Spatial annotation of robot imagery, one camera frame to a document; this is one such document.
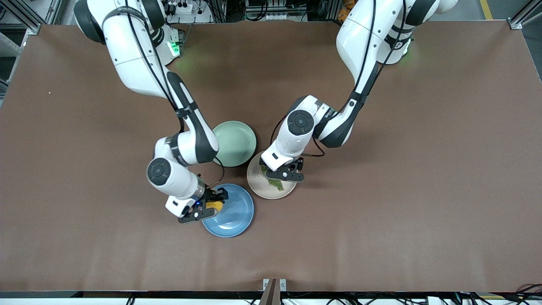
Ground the background electronics shelf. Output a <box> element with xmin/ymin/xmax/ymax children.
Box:
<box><xmin>243</xmin><ymin>0</ymin><xmax>312</xmax><ymax>22</ymax></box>

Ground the bag of oranges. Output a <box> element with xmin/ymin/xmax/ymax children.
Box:
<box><xmin>337</xmin><ymin>0</ymin><xmax>356</xmax><ymax>22</ymax></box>

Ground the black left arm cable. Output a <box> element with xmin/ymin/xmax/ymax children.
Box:
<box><xmin>271</xmin><ymin>0</ymin><xmax>418</xmax><ymax>158</ymax></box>

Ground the blue plate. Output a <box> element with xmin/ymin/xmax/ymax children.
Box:
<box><xmin>201</xmin><ymin>183</ymin><xmax>255</xmax><ymax>238</ymax></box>

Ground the brown camera support pole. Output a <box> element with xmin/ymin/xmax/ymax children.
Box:
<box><xmin>259</xmin><ymin>278</ymin><xmax>281</xmax><ymax>305</ymax></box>

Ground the silver metal bracket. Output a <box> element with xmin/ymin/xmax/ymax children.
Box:
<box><xmin>263</xmin><ymin>278</ymin><xmax>287</xmax><ymax>292</ymax></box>

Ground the brown table cover mat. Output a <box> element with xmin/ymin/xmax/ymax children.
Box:
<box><xmin>0</xmin><ymin>20</ymin><xmax>542</xmax><ymax>293</ymax></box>

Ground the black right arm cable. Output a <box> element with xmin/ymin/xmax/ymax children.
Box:
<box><xmin>125</xmin><ymin>0</ymin><xmax>226</xmax><ymax>189</ymax></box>

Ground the beige plate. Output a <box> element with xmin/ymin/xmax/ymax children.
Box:
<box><xmin>246</xmin><ymin>152</ymin><xmax>297</xmax><ymax>200</ymax></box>

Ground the pale green plate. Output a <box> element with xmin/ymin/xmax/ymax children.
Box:
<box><xmin>210</xmin><ymin>121</ymin><xmax>257</xmax><ymax>167</ymax></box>

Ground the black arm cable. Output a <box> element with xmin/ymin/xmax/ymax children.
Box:
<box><xmin>125</xmin><ymin>0</ymin><xmax>226</xmax><ymax>189</ymax></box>
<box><xmin>271</xmin><ymin>0</ymin><xmax>418</xmax><ymax>158</ymax></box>

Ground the green lettuce leaf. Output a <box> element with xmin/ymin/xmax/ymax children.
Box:
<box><xmin>261</xmin><ymin>164</ymin><xmax>287</xmax><ymax>192</ymax></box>

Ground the white power strip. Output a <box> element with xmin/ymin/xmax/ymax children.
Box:
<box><xmin>167</xmin><ymin>0</ymin><xmax>194</xmax><ymax>15</ymax></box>

